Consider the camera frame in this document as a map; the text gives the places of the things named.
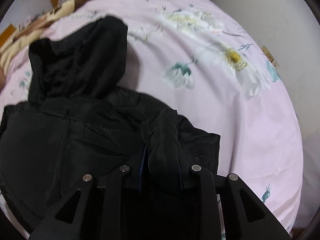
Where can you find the pink floral bed quilt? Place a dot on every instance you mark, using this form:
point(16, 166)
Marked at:
point(192, 56)

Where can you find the brown beige plush blanket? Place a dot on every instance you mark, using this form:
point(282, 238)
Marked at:
point(20, 39)

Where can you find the black puffer jacket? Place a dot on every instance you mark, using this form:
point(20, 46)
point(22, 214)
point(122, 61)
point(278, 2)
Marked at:
point(78, 121)

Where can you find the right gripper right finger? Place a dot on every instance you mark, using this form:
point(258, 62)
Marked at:
point(217, 207)

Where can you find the wooden bed headboard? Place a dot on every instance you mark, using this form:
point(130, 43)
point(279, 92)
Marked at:
point(6, 34)

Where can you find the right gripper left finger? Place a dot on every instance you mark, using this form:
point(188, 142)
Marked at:
point(94, 208)

